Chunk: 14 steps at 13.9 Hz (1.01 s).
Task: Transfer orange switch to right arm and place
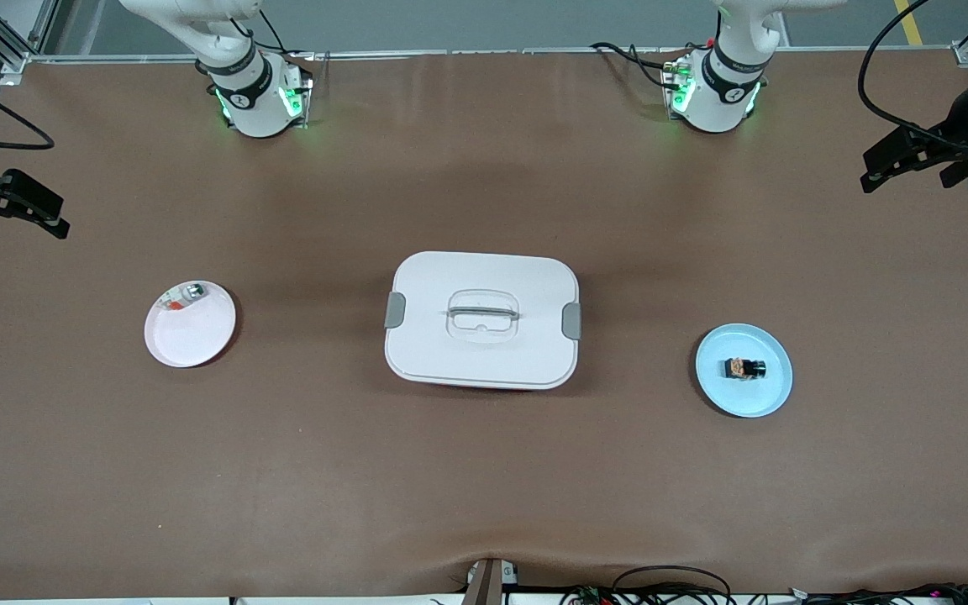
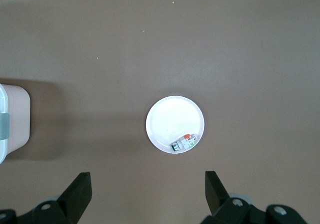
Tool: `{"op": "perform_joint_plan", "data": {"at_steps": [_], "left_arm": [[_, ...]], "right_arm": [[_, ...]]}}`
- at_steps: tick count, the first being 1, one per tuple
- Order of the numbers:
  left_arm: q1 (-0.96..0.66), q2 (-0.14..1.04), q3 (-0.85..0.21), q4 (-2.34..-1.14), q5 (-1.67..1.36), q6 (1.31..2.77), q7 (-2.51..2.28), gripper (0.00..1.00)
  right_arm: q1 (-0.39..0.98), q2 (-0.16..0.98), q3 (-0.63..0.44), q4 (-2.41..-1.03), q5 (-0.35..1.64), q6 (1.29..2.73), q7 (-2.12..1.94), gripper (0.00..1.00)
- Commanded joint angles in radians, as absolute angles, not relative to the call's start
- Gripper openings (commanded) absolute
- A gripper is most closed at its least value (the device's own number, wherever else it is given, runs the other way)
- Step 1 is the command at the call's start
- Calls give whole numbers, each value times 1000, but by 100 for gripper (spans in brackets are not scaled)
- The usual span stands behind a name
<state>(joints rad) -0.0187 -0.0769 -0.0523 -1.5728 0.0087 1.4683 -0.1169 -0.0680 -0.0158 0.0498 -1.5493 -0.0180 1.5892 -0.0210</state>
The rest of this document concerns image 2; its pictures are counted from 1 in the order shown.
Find brown table mat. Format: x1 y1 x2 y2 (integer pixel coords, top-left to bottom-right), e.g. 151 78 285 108
0 0 320 224

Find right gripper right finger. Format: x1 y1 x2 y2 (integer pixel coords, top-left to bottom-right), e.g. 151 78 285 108
201 171 307 224

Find pink round plate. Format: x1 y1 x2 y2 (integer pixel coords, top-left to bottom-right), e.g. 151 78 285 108
145 95 206 154

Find white lidded storage box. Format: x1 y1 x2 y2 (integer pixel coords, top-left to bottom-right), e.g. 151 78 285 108
0 83 31 165

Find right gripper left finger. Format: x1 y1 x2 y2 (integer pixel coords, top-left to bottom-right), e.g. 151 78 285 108
0 172 93 224

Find white circuit breaker orange lever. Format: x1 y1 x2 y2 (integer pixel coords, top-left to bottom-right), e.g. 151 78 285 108
179 133 198 150

